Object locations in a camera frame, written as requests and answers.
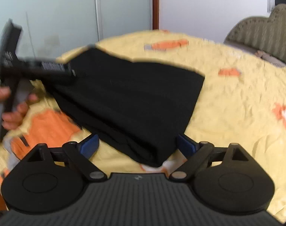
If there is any frosted glass sliding door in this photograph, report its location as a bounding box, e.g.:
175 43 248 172
0 0 152 58

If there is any olive green padded headboard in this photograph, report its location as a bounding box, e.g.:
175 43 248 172
226 4 286 64

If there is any black cloth garment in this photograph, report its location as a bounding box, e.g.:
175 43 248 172
42 47 204 167

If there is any brown wooden door frame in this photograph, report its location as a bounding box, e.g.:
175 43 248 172
152 0 159 30

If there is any person's left hand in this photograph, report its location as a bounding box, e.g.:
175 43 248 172
0 86 39 131

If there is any yellow carrot print quilt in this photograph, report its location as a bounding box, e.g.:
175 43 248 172
0 31 286 222

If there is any beige striped pillow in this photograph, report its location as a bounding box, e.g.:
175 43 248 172
255 50 286 68

